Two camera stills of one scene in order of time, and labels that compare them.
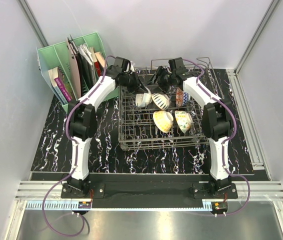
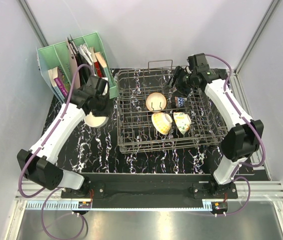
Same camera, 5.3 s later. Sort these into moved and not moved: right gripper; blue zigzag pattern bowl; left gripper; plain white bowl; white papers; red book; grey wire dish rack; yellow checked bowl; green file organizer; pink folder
Moved: left gripper; blue zigzag pattern bowl; plain white bowl; right gripper
Not moved: grey wire dish rack; yellow checked bowl; white papers; red book; pink folder; green file organizer
